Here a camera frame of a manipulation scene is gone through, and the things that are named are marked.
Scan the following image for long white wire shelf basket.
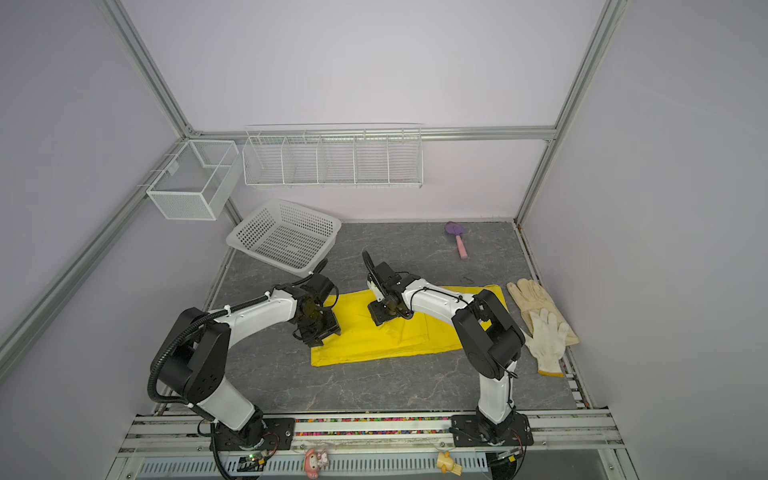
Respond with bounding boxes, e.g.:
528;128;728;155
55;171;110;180
242;123;424;188

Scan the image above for small white mesh wall basket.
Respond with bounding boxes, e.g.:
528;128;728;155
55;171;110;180
147;140;243;221

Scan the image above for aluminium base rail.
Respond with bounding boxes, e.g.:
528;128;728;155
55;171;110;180
108;410;637;479

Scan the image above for aluminium frame profile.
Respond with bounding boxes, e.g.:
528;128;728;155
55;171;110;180
1;1;628;382

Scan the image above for yellow duck figure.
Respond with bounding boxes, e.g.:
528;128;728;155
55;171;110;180
436;452;463;476

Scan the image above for green circuit board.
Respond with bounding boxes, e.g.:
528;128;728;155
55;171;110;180
236;455;267;473

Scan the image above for beige leather work glove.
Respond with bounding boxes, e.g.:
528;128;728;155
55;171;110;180
506;279;570;339

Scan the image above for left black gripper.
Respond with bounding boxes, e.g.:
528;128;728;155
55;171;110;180
297;308;342;348

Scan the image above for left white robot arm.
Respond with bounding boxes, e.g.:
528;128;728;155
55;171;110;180
146;259;341;450

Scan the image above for purple pink toy spoon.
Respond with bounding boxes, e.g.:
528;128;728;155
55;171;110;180
445;221;468;260

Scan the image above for yellow trousers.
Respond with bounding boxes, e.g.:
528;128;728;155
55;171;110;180
310;284;509;368

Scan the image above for white plastic laundry basket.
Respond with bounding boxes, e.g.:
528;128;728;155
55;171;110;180
226;199;342;277

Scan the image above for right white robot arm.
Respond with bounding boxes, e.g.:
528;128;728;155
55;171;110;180
362;251;534;449

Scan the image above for pink plush figure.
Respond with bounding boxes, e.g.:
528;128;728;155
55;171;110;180
304;449;330;480

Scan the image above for white cotton work glove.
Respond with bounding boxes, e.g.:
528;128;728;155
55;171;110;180
525;308;570;378

